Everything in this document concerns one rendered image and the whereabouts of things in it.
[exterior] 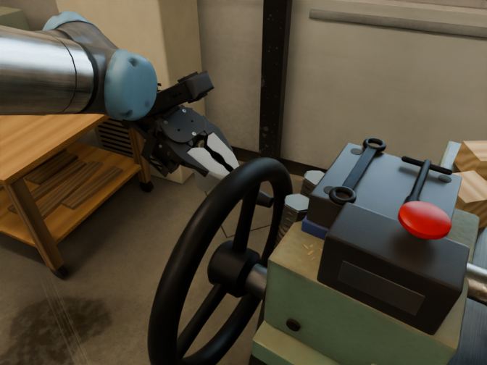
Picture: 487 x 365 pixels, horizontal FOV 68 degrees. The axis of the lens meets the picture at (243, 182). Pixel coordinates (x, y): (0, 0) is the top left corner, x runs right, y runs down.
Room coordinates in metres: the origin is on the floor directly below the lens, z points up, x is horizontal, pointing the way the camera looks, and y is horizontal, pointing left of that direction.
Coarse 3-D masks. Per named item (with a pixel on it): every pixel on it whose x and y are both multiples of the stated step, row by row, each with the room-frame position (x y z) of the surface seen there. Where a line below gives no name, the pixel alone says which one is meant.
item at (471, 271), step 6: (468, 264) 0.17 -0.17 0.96; (468, 270) 0.16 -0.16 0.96; (474, 270) 0.16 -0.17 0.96; (480, 270) 0.16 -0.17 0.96; (486, 270) 0.17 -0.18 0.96; (468, 276) 0.16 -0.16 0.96; (474, 276) 0.16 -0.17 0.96; (480, 276) 0.16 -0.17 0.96; (486, 276) 0.16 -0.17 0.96; (474, 282) 0.16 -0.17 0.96; (480, 282) 0.16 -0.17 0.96; (486, 282) 0.15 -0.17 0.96; (468, 288) 0.15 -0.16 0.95; (474, 288) 0.15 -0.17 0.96; (480, 288) 0.15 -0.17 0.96; (486, 288) 0.15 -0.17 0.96; (468, 294) 0.15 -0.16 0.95; (474, 294) 0.15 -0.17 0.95; (480, 294) 0.15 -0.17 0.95; (486, 294) 0.15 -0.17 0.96; (474, 300) 0.15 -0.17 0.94; (480, 300) 0.15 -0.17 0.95; (486, 300) 0.15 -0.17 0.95
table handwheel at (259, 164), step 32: (256, 160) 0.32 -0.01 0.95; (224, 192) 0.26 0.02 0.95; (256, 192) 0.31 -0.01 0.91; (288, 192) 0.38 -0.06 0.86; (192, 224) 0.23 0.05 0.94; (192, 256) 0.21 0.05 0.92; (224, 256) 0.28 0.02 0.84; (256, 256) 0.28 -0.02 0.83; (160, 288) 0.19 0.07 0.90; (224, 288) 0.25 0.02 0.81; (256, 288) 0.25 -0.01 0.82; (160, 320) 0.17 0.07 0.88; (192, 320) 0.22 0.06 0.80; (160, 352) 0.16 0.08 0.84; (224, 352) 0.23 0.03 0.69
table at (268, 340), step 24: (456, 144) 0.43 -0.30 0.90; (456, 168) 0.37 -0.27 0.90; (480, 240) 0.25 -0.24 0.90; (480, 264) 0.22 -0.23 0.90; (480, 312) 0.17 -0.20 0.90; (264, 336) 0.16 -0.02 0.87; (288, 336) 0.16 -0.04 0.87; (480, 336) 0.15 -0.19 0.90; (264, 360) 0.15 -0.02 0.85; (288, 360) 0.14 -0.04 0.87; (312, 360) 0.14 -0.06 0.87; (456, 360) 0.13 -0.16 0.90; (480, 360) 0.13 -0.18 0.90
